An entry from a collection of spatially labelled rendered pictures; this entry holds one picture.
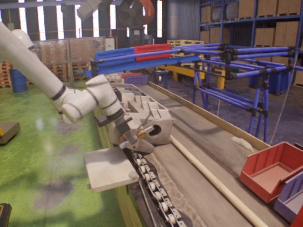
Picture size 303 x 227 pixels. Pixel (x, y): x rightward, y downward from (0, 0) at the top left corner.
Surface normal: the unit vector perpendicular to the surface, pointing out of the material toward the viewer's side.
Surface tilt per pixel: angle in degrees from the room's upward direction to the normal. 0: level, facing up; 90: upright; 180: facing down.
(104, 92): 81
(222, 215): 0
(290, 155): 88
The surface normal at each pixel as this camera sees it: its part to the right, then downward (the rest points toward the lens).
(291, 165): -0.94, 0.10
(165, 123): 0.36, 0.33
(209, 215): 0.00, -0.93
